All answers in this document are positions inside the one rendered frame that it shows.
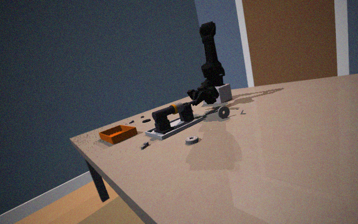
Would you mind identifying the orange-brown open tray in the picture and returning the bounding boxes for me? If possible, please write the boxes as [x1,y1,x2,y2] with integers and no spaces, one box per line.
[99,125,138,144]

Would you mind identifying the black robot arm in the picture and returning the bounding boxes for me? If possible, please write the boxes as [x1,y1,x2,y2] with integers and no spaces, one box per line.
[199,21,225,105]

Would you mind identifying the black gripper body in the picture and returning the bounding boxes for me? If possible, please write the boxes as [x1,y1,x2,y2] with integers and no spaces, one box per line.
[187,81,219,100]

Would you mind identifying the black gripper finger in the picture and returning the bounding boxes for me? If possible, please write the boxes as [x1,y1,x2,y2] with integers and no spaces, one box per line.
[192,92,198,101]
[195,91,209,106]

